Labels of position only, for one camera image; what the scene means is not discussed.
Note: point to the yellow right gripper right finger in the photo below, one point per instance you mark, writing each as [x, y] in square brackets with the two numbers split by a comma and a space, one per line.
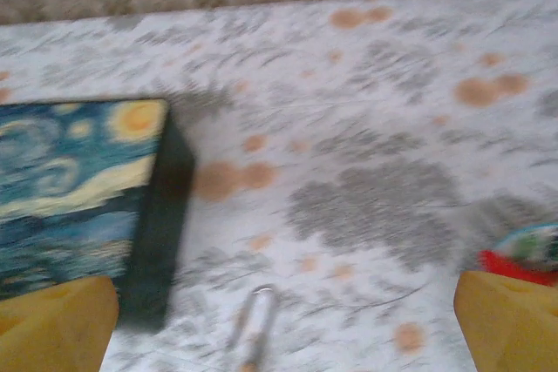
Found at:
[510, 324]

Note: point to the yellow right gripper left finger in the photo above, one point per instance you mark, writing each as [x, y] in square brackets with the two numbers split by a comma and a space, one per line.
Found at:
[52, 328]

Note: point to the brass padlock with silver shackle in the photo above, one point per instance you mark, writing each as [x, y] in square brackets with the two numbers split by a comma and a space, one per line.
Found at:
[259, 324]

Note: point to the starry night print box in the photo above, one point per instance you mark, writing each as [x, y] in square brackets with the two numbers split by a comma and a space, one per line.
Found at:
[74, 180]

